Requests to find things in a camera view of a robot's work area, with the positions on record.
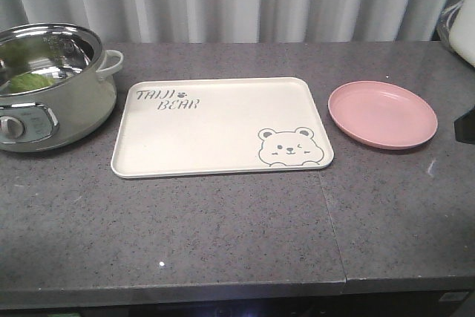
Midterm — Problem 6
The black disinfection cabinet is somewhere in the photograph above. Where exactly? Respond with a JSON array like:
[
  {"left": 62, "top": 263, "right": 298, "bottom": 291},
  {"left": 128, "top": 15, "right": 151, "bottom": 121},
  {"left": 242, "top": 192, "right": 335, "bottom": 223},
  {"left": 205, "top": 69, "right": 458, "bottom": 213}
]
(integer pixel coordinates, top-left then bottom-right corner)
[{"left": 128, "top": 290, "right": 472, "bottom": 316}]

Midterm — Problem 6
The green electric cooking pot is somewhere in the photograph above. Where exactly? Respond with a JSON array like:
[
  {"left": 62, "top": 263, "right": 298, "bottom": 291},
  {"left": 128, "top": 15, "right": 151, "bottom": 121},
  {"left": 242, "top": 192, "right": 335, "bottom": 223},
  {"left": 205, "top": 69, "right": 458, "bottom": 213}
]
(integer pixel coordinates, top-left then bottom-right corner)
[{"left": 1, "top": 23, "right": 124, "bottom": 152}]

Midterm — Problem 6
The white rice cooker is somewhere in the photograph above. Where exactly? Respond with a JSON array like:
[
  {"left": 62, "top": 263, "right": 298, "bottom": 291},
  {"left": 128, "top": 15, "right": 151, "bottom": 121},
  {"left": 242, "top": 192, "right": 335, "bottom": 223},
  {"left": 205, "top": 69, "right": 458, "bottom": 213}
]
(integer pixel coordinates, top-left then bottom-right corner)
[{"left": 436, "top": 0, "right": 475, "bottom": 66}]

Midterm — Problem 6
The pink round plate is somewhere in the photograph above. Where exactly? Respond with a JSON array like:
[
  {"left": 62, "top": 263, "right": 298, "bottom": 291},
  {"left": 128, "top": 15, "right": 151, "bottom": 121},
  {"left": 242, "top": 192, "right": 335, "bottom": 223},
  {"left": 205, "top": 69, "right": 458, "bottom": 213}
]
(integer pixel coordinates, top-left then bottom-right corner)
[{"left": 327, "top": 81, "right": 438, "bottom": 150}]

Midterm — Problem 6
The green lettuce leaf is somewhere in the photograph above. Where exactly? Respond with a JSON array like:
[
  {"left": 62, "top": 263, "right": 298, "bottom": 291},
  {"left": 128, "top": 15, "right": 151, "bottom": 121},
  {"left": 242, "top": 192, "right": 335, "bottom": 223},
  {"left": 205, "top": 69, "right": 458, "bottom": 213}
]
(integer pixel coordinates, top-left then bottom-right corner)
[{"left": 8, "top": 73, "right": 55, "bottom": 93}]

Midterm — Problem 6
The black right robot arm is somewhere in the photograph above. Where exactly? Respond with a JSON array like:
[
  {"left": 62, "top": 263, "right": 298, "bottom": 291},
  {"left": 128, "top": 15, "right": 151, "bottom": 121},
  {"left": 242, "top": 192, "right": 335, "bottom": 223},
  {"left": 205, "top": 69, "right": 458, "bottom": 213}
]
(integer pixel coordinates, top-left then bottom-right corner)
[{"left": 453, "top": 108, "right": 475, "bottom": 145}]

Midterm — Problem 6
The white bear serving tray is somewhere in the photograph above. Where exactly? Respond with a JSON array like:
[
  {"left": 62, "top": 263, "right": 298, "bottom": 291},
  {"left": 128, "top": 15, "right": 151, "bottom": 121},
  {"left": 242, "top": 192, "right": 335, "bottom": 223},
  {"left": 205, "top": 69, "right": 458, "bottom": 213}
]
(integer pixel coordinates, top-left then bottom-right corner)
[{"left": 111, "top": 77, "right": 334, "bottom": 179}]

